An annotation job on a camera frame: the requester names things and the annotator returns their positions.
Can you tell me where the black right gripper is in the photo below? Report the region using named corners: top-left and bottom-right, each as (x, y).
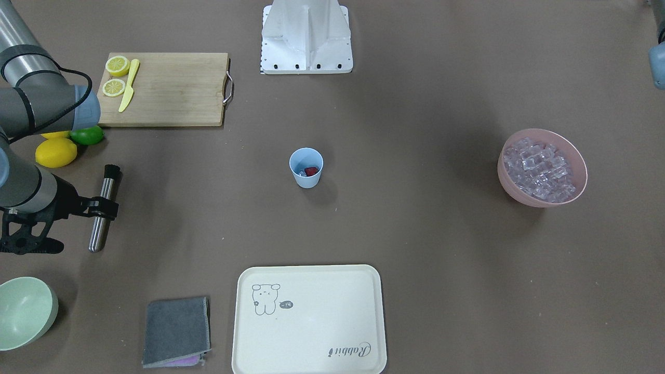
top-left (2, 177), bottom-right (119, 255)

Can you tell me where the red strawberry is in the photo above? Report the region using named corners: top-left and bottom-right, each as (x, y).
top-left (302, 166), bottom-right (320, 177)

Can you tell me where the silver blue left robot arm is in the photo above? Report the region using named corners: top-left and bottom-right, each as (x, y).
top-left (646, 1), bottom-right (664, 90)

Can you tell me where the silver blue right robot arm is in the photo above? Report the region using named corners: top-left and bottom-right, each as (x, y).
top-left (1, 1), bottom-right (122, 254)

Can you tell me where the light blue plastic cup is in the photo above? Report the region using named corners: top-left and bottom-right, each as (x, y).
top-left (289, 148), bottom-right (324, 189)

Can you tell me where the pink bowl of ice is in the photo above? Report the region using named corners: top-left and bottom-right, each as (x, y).
top-left (497, 128), bottom-right (588, 208)

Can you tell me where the yellow lemon near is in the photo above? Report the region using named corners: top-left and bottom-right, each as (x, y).
top-left (35, 138), bottom-right (78, 168)

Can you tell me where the yellow lemon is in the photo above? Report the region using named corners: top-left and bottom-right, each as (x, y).
top-left (41, 131), bottom-right (70, 140)
top-left (35, 138), bottom-right (78, 168)

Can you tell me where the green lime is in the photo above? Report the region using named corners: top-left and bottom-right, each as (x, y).
top-left (69, 125), bottom-right (104, 146)

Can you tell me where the yellow lemon far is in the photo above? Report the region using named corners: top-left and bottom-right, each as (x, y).
top-left (41, 131), bottom-right (70, 140)

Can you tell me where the lemon slice lower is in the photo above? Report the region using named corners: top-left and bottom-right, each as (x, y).
top-left (101, 78), bottom-right (126, 97)

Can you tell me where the lemon slice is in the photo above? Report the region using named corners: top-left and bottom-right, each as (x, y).
top-left (101, 78), bottom-right (126, 97)
top-left (105, 55), bottom-right (130, 77)

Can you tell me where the mint green bowl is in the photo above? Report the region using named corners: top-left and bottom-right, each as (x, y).
top-left (1, 277), bottom-right (59, 351)

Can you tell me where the wooden cutting board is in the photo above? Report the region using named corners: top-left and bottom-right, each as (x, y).
top-left (97, 51), bottom-right (234, 128)

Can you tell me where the lemon slice upper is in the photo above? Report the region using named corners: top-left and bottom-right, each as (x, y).
top-left (105, 55), bottom-right (130, 77)

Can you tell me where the cream rectangular tray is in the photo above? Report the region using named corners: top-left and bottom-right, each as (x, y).
top-left (231, 264), bottom-right (388, 373)

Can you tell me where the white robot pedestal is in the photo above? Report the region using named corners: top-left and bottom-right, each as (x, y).
top-left (260, 1), bottom-right (354, 74)

